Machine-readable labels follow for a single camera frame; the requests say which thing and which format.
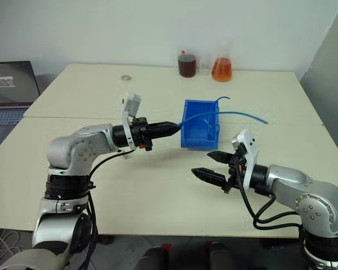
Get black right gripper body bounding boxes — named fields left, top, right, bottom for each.
left=223, top=146, right=247, bottom=195

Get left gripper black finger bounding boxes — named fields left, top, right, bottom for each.
left=150, top=121, right=179, bottom=133
left=150, top=129, right=178, bottom=141

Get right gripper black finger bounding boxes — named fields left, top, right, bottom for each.
left=207, top=150, right=235, bottom=165
left=191, top=167, right=229, bottom=190

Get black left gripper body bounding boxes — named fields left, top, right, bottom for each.
left=131, top=116, right=154, bottom=153

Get blue cable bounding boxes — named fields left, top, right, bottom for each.
left=177, top=96, right=269, bottom=131

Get blue plastic bin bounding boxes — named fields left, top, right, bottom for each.
left=180, top=98, right=221, bottom=150

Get bottle with dark red liquid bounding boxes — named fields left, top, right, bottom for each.
left=177, top=49, right=199, bottom=78

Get clear glass beaker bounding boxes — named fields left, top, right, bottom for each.
left=198, top=53, right=211, bottom=76

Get glass flask with orange liquid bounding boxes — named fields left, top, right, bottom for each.
left=211, top=41, right=234, bottom=83

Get dark rounded shape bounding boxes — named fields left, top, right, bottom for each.
left=141, top=241, right=170, bottom=270

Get grey laptop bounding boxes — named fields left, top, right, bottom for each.
left=0, top=60, right=42, bottom=145

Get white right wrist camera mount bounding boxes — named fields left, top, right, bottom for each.
left=231, top=128, right=259, bottom=188

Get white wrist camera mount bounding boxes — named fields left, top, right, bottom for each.
left=121, top=90, right=142, bottom=150
left=231, top=128, right=259, bottom=188

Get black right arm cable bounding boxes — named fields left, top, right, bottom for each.
left=235, top=165, right=304, bottom=231

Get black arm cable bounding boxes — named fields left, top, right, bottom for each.
left=235, top=165, right=304, bottom=231
left=83, top=148, right=137, bottom=270

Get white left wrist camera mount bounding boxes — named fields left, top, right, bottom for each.
left=121, top=90, right=142, bottom=150

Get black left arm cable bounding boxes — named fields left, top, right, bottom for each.
left=83, top=148, right=137, bottom=270

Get white cables on floor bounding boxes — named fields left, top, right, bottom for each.
left=0, top=228, right=22, bottom=264

